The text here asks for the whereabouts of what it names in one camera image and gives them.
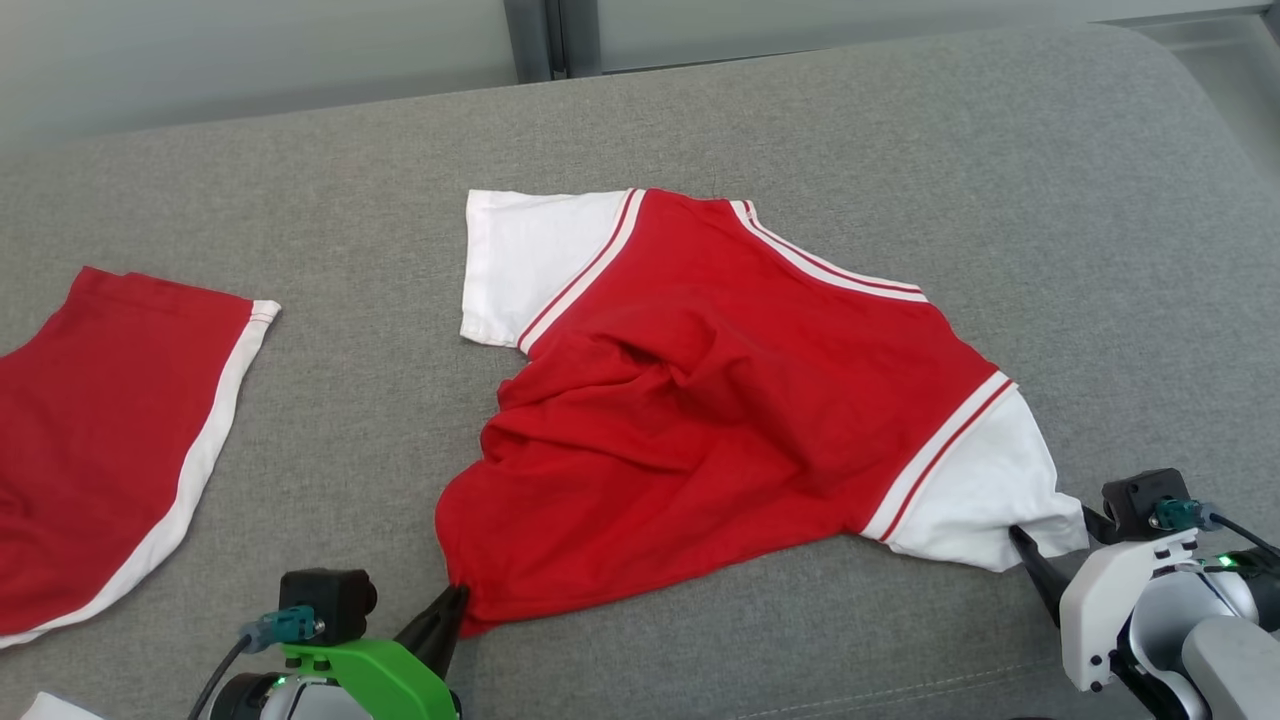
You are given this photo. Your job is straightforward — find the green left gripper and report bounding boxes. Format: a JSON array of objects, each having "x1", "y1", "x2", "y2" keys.
[{"x1": 283, "y1": 584, "x2": 470, "y2": 720}]

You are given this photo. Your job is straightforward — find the grey fabric sofa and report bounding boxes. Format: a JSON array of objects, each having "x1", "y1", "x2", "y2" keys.
[{"x1": 0, "y1": 25, "x2": 1280, "y2": 720}]

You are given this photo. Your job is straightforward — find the black camera cable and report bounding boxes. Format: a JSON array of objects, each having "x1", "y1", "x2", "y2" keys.
[
  {"x1": 1205, "y1": 512, "x2": 1280, "y2": 563},
  {"x1": 188, "y1": 635, "x2": 251, "y2": 720}
]

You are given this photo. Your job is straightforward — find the teal right camera connector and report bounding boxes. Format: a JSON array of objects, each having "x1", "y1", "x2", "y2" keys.
[{"x1": 1150, "y1": 497, "x2": 1223, "y2": 533}]

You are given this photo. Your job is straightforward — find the teal camera connector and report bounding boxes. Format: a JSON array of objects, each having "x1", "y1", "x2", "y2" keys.
[
  {"x1": 240, "y1": 606, "x2": 323, "y2": 653},
  {"x1": 1150, "y1": 497, "x2": 1223, "y2": 533}
]

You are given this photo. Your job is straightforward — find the black left camera cable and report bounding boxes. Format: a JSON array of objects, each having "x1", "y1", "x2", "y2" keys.
[{"x1": 188, "y1": 635, "x2": 251, "y2": 720}]

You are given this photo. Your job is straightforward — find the red shorts with white stripe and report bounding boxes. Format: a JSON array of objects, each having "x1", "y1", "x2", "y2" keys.
[{"x1": 0, "y1": 266, "x2": 282, "y2": 649}]

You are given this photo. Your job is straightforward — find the black right camera cable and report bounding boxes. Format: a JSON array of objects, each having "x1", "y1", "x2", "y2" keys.
[{"x1": 1205, "y1": 512, "x2": 1280, "y2": 563}]

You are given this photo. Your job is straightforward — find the white cable label tape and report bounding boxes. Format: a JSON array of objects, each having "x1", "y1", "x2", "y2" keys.
[{"x1": 20, "y1": 692, "x2": 103, "y2": 720}]

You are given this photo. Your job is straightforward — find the red jersey with white trim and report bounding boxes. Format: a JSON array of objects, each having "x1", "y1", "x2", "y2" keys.
[{"x1": 435, "y1": 187, "x2": 1089, "y2": 638}]

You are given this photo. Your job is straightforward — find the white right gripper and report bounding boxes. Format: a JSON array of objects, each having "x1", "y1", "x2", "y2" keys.
[{"x1": 1008, "y1": 506, "x2": 1201, "y2": 694}]

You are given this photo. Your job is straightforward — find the teal left camera connector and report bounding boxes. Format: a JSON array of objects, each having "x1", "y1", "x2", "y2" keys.
[{"x1": 240, "y1": 606, "x2": 323, "y2": 653}]

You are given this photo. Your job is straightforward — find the grey partition post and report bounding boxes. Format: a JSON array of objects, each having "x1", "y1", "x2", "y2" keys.
[{"x1": 505, "y1": 0, "x2": 601, "y2": 83}]

